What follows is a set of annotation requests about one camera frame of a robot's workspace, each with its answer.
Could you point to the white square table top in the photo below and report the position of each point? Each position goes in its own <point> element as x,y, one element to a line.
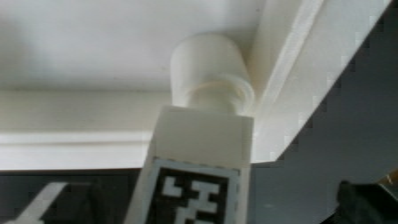
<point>86,73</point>

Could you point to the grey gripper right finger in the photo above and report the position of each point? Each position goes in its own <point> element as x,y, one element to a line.
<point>367,204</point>

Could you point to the white leg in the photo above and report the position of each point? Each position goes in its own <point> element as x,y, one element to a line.
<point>193,184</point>

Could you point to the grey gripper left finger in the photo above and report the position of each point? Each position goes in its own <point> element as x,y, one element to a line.
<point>31,216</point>

